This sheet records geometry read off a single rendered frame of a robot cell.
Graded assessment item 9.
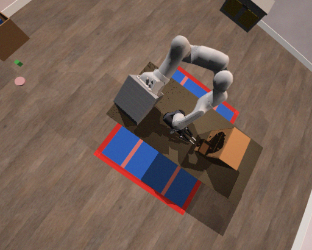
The brown wooden chest of drawers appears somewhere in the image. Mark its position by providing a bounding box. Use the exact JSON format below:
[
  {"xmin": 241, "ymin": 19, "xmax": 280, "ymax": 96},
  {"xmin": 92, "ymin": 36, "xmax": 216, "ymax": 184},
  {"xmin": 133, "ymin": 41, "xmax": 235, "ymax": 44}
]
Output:
[{"xmin": 204, "ymin": 127, "xmax": 250, "ymax": 170}]

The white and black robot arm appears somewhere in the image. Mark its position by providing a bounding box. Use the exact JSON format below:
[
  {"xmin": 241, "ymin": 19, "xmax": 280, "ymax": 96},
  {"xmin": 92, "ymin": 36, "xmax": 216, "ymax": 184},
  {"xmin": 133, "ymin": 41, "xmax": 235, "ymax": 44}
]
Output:
[{"xmin": 136, "ymin": 35, "xmax": 233, "ymax": 134}]

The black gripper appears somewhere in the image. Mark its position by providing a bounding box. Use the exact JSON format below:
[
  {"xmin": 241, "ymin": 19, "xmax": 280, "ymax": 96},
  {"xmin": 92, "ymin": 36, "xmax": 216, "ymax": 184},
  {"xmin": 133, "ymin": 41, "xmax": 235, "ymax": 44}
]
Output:
[{"xmin": 177, "ymin": 127, "xmax": 196, "ymax": 144}]

